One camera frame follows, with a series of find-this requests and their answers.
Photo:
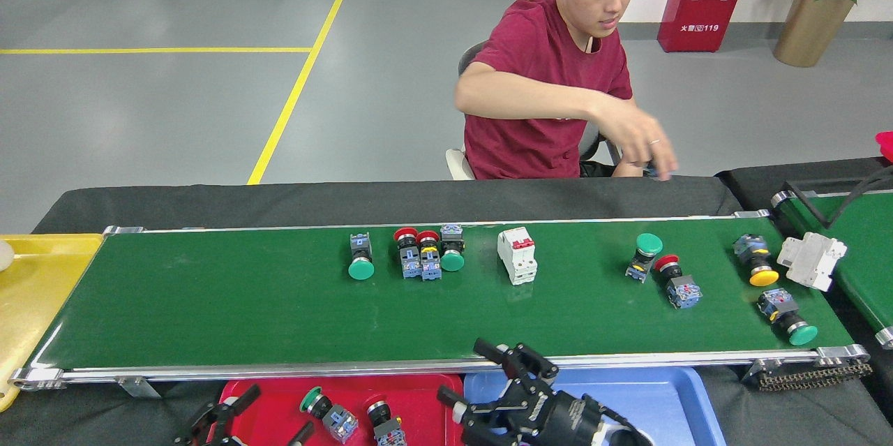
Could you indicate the short green conveyor belt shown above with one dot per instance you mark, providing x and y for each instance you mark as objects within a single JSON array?
[{"x": 868, "y": 250}]

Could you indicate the blue plastic tray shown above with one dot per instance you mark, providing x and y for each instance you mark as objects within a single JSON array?
[{"x": 663, "y": 411}]

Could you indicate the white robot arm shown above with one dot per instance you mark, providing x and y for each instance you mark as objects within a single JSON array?
[{"x": 609, "y": 430}]

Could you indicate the white rounded object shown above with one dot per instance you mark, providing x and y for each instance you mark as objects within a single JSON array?
[{"x": 5, "y": 255}]

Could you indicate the white circuit breaker red levers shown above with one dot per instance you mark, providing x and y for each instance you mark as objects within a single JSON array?
[{"x": 518, "y": 261}]

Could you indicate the person's right forearm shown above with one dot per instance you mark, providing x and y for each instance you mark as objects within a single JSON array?
[{"x": 530, "y": 97}]

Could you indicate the person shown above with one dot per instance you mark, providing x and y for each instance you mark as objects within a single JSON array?
[{"x": 544, "y": 83}]

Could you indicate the red plastic tray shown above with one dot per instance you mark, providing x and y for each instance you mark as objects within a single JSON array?
[{"x": 411, "y": 404}]

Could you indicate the yellow plastic tray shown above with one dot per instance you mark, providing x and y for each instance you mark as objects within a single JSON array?
[{"x": 42, "y": 306}]

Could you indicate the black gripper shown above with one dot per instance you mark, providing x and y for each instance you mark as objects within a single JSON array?
[{"x": 568, "y": 421}]

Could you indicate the person's right hand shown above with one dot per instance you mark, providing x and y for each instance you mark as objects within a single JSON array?
[{"x": 642, "y": 142}]

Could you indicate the red fire extinguisher box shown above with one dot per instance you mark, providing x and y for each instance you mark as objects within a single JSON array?
[{"x": 704, "y": 6}]

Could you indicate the potted plant in gold pot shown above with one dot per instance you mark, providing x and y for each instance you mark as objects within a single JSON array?
[{"x": 809, "y": 34}]

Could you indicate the person's left hand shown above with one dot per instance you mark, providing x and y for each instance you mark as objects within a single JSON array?
[{"x": 628, "y": 170}]

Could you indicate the long green conveyor belt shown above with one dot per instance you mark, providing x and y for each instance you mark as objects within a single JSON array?
[{"x": 244, "y": 306}]

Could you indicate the plain white circuit breaker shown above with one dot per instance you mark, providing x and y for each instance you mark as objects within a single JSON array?
[{"x": 813, "y": 261}]

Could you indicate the red plastic bin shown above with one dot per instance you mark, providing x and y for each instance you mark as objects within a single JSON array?
[{"x": 886, "y": 146}]

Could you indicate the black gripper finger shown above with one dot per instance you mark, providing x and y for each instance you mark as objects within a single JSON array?
[
  {"x": 300, "y": 435},
  {"x": 202, "y": 428}
]

